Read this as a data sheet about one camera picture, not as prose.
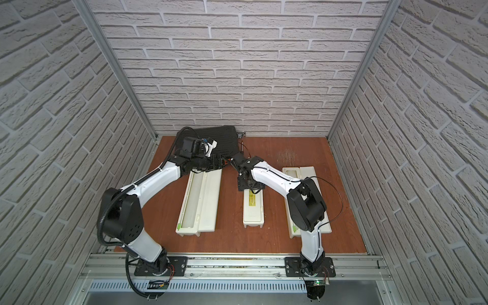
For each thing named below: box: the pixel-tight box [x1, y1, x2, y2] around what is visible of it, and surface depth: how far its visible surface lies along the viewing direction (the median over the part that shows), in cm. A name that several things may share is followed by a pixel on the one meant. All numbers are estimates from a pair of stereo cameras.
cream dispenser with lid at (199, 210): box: [175, 168, 223, 238], surface depth 85 cm
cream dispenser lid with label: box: [242, 188, 265, 229], surface depth 83 cm
